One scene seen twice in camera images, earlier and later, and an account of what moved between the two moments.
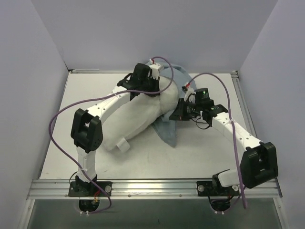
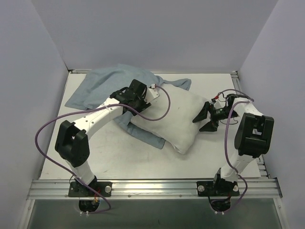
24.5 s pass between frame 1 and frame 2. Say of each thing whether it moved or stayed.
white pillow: moved
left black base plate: stayed
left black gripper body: moved
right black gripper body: moved
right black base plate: stayed
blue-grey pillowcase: moved
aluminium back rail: stayed
